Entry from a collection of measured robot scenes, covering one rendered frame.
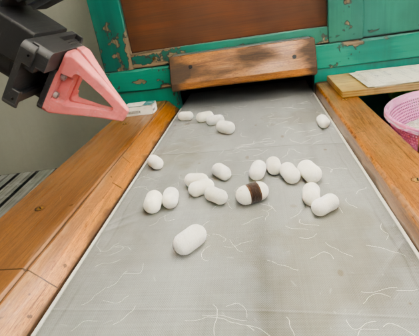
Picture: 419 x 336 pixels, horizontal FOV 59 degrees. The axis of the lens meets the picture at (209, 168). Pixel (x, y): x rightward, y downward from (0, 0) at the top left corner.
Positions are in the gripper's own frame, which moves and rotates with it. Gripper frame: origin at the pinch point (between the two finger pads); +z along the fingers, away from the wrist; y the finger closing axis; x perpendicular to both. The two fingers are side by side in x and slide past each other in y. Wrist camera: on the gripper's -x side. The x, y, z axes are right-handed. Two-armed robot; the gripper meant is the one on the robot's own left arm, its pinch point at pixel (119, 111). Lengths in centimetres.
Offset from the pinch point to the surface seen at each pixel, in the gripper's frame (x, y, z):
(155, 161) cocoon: 8.5, 10.7, 6.0
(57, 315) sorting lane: 10.9, -16.0, 5.5
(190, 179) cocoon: 4.7, 4.2, 10.7
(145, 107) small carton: 11.1, 33.7, -1.2
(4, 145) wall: 99, 118, -59
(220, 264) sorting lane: 2.8, -10.7, 15.3
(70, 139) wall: 79, 121, -33
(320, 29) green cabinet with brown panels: -19, 46, 21
